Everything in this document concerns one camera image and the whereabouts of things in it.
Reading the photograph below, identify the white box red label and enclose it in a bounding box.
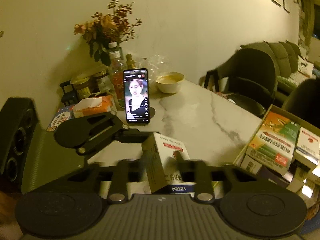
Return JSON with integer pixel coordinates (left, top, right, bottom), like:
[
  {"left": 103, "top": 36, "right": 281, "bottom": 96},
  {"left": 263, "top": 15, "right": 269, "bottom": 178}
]
[{"left": 142, "top": 132, "right": 198, "bottom": 198}]

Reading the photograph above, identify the orange green medicine box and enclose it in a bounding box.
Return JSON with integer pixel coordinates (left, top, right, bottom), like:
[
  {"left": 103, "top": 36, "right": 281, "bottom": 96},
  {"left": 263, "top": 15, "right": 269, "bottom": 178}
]
[{"left": 246, "top": 112, "right": 302, "bottom": 177}]

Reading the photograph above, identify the light blue printed box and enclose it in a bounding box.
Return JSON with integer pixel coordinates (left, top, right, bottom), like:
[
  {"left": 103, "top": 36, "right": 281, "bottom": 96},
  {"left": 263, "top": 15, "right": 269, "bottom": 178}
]
[{"left": 46, "top": 105, "right": 75, "bottom": 132}]

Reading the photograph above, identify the dark round-backed chair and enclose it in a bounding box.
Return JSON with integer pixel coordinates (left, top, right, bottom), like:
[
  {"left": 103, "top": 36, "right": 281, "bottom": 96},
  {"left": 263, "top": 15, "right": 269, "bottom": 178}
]
[{"left": 281, "top": 78, "right": 320, "bottom": 128}]

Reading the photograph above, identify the clear bottle red label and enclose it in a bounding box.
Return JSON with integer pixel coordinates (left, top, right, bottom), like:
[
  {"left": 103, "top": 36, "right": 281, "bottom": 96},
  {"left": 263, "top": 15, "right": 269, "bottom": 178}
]
[{"left": 109, "top": 51, "right": 128, "bottom": 110}]

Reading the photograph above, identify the white box red emblem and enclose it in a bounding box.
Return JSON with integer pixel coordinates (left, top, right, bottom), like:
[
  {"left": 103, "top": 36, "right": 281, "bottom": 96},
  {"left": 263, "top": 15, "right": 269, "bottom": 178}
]
[{"left": 294, "top": 126, "right": 320, "bottom": 165}]

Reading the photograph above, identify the grey patterned curtain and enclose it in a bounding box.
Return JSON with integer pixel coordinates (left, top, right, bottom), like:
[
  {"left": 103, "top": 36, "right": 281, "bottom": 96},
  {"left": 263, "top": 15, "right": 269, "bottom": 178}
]
[{"left": 291, "top": 0, "right": 314, "bottom": 55}]

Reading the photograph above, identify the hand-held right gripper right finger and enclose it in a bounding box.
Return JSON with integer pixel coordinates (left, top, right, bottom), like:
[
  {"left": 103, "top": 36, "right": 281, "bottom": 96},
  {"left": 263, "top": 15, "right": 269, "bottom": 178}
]
[{"left": 175, "top": 151, "right": 253, "bottom": 203}]

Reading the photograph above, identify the small black chair ornament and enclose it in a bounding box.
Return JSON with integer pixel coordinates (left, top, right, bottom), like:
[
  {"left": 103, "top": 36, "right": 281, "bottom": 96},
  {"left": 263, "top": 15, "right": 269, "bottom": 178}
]
[{"left": 59, "top": 80, "right": 77, "bottom": 107}]

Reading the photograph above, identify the beige cardboard storage box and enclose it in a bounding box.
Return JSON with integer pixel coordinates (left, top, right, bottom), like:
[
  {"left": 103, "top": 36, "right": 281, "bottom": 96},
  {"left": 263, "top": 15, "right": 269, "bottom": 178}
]
[{"left": 231, "top": 104, "right": 320, "bottom": 215}]

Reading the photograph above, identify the orange white open box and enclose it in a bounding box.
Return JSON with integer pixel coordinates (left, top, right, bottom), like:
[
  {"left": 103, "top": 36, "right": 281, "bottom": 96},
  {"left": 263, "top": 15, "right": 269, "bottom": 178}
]
[{"left": 72, "top": 95, "right": 117, "bottom": 118}]

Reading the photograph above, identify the black smartphone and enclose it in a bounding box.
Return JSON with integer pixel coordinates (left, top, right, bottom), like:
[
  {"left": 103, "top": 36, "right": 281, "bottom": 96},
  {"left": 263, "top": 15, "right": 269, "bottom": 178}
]
[{"left": 124, "top": 68, "right": 151, "bottom": 125}]

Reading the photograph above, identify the clear bottle white cap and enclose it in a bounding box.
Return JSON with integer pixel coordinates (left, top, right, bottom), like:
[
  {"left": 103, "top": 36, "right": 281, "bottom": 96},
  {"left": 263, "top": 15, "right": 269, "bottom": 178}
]
[{"left": 107, "top": 42, "right": 123, "bottom": 63}]

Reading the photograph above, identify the white printed pillow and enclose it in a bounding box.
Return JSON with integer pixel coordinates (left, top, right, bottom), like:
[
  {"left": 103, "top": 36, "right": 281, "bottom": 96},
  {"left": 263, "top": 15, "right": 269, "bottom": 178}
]
[{"left": 297, "top": 56, "right": 314, "bottom": 78}]

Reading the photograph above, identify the dark armchair with legs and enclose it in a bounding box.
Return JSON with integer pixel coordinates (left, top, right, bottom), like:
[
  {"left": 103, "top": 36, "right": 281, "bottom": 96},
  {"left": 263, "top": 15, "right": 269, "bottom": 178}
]
[{"left": 199, "top": 47, "right": 278, "bottom": 118}]

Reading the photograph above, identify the clear plastic bottle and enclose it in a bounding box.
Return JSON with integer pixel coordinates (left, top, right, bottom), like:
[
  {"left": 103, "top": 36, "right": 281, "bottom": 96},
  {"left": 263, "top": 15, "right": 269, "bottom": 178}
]
[{"left": 140, "top": 54, "right": 170, "bottom": 80}]

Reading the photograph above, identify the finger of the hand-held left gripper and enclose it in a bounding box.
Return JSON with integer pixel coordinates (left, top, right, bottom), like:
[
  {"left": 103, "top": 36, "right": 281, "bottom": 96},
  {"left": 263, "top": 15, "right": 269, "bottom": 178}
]
[{"left": 76, "top": 112, "right": 157, "bottom": 155}]

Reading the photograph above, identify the white bowl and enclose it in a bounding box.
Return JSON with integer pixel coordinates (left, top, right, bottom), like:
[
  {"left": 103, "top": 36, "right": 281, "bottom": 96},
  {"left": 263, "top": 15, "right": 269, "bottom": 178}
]
[{"left": 155, "top": 72, "right": 185, "bottom": 94}]

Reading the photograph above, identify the glass jar dark lid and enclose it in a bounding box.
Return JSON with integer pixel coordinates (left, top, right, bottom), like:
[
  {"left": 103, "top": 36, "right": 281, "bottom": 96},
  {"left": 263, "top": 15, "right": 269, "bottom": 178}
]
[
  {"left": 71, "top": 76, "right": 92, "bottom": 100},
  {"left": 92, "top": 71, "right": 113, "bottom": 93}
]

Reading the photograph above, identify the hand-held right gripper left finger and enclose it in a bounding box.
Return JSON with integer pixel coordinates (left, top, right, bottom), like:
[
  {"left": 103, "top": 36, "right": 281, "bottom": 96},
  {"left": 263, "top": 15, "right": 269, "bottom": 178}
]
[{"left": 66, "top": 159, "right": 150, "bottom": 204}]

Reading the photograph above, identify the dried orange flower bouquet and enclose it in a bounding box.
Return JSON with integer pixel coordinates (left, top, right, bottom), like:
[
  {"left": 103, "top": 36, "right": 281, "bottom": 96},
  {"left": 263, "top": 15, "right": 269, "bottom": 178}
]
[{"left": 73, "top": 0, "right": 142, "bottom": 67}]

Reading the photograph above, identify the large dark window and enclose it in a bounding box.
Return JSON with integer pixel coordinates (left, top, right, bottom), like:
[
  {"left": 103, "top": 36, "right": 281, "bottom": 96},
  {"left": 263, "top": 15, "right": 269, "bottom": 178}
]
[{"left": 310, "top": 22, "right": 320, "bottom": 39}]

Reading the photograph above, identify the white marble desktop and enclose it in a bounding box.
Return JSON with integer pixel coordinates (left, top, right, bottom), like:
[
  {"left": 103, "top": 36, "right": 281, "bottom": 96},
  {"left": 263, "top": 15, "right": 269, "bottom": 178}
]
[{"left": 46, "top": 79, "right": 270, "bottom": 198}]

